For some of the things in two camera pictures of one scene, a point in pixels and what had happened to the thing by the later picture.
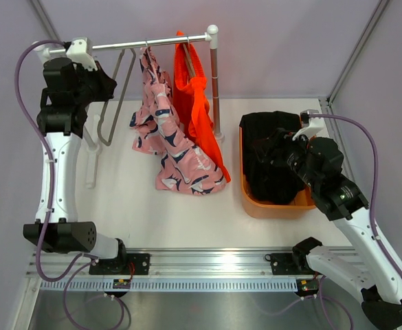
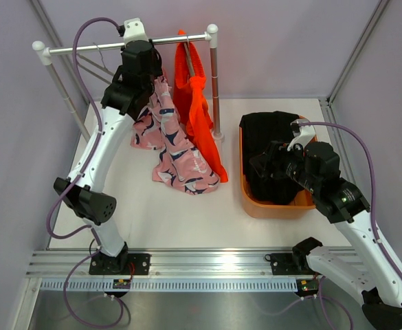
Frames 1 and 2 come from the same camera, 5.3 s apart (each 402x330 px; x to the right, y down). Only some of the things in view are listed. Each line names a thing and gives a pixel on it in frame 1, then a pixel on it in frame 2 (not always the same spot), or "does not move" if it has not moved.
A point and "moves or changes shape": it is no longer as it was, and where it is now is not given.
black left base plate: x=111 y=266 does not move
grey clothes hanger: x=108 y=142 moves or changes shape
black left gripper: x=102 y=79 → x=157 y=71
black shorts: x=266 y=181 does not move
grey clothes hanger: x=189 y=58 does not move
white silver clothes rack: x=89 y=138 does not move
